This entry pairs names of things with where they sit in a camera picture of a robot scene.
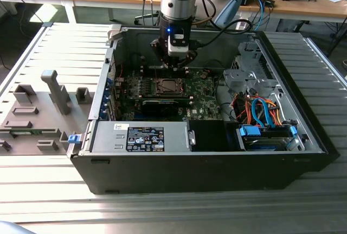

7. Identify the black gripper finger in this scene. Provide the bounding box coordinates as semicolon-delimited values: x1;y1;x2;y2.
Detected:
150;38;177;69
176;50;198;69

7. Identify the silver green CPU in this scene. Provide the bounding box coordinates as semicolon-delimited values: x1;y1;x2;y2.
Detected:
161;81;182;93

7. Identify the CPU socket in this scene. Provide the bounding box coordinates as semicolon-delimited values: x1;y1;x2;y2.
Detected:
151;77;187;97

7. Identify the green motherboard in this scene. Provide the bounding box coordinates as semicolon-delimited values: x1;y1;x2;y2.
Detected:
113;67;226;122

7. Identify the black graphics card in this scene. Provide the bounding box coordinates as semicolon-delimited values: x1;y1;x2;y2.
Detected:
126;95;192;117

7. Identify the silver drive cage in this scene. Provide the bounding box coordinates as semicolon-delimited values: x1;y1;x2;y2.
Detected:
222;41;282;102

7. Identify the white power strip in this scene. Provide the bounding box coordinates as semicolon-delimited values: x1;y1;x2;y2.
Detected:
235;16;249;30

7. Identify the black plastic shroud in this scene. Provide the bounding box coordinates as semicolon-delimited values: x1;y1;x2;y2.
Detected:
189;121;241;153

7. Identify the hard disk blue carrier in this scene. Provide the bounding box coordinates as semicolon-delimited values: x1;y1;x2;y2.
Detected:
237;125;299;152

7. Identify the grey power supply unit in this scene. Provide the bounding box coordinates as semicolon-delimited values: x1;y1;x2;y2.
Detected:
91;122;190;154

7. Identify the black PC case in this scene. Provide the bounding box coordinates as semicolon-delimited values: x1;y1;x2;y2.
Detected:
69;24;341;195

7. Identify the grey parts rack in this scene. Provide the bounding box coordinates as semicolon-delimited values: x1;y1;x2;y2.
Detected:
0;69;94;156

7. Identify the green RAM stick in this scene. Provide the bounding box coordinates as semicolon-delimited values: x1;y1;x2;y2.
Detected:
10;129;44;137

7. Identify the blue chair back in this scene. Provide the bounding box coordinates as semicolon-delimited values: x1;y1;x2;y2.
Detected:
0;220;36;234

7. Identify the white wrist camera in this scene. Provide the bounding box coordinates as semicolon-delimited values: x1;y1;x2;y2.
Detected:
167;34;190;57

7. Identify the black camera cable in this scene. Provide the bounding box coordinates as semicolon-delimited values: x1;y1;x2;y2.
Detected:
192;18;253;49

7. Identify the blue hanging cable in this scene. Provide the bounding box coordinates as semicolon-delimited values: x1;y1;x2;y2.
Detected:
256;0;268;31

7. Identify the blue wire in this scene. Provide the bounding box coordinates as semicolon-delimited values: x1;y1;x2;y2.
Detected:
260;99;275;128
250;97;265;125

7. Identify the orange wire bundle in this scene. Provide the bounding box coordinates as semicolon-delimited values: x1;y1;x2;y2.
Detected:
235;94;285;126

